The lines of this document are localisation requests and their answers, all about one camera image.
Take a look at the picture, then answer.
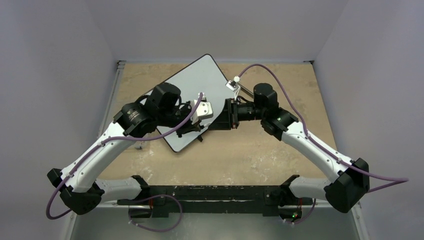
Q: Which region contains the clear plastic screw box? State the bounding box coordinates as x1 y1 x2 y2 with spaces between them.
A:
133 141 146 150

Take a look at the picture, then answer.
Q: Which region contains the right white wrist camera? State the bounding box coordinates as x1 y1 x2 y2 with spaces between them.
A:
225 75 254 99

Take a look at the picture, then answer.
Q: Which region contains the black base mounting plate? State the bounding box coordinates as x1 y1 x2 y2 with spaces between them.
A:
117 180 313 218

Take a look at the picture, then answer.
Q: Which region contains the white whiteboard black frame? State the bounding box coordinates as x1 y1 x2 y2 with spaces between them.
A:
163 54 235 153

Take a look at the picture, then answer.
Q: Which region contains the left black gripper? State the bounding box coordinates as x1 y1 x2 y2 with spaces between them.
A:
158 100 202 138

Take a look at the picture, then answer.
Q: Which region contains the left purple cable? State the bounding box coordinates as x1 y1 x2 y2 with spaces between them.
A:
45 92 204 221

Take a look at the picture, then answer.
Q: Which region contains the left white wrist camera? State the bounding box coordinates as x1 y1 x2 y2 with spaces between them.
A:
190 92 214 123

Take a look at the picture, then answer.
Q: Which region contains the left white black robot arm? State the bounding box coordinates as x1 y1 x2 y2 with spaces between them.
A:
47 82 214 215

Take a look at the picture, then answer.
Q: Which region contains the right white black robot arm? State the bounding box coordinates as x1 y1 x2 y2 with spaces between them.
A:
208 83 370 213

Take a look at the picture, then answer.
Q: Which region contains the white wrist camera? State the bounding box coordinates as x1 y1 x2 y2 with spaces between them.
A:
225 75 254 99
190 92 214 123

